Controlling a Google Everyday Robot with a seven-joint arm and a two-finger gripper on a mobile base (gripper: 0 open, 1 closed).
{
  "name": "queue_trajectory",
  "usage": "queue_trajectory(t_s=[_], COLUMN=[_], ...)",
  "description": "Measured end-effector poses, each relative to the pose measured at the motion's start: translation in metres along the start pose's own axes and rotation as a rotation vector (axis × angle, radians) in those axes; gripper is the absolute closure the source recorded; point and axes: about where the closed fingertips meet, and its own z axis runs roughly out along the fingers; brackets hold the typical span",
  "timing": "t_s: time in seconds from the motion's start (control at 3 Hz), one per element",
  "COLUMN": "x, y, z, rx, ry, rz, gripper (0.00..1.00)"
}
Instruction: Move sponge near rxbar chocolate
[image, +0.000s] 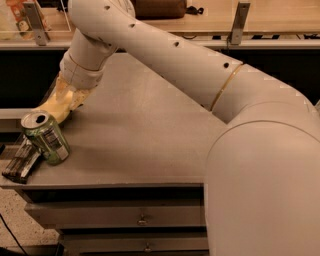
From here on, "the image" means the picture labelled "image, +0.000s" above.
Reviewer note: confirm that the lower grey drawer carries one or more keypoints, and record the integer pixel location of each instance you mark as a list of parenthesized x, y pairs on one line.
[(135, 242)]

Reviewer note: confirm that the metal bracket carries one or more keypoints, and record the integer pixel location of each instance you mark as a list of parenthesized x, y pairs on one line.
[(33, 13), (239, 22)]

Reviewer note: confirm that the green soda can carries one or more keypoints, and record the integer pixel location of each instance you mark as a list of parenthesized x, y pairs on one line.
[(42, 129)]

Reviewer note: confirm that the colourful package behind glass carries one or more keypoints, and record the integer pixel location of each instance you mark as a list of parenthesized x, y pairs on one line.
[(14, 23)]

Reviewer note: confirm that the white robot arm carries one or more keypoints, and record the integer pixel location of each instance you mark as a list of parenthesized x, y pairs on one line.
[(262, 184)]

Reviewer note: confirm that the dark rxbar chocolate bar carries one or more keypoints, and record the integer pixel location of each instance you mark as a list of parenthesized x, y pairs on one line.
[(20, 166)]

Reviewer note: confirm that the upper grey drawer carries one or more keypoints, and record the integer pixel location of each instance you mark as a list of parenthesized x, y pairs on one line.
[(118, 214)]

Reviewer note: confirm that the grey drawer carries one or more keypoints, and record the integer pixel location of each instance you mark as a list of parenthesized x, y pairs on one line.
[(118, 214), (135, 242)]

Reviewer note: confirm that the yellow sponge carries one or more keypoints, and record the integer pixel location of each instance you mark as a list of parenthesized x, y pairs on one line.
[(57, 106)]

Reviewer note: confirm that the brown bag on shelf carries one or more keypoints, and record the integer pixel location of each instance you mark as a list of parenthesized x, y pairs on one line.
[(159, 9)]

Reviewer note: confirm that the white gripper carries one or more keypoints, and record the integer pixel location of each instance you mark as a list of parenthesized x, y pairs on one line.
[(79, 76)]

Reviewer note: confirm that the left metal bracket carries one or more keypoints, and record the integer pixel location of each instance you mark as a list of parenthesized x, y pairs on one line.
[(33, 13)]

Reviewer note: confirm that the right metal bracket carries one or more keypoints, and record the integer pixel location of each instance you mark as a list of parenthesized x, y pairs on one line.
[(239, 22)]

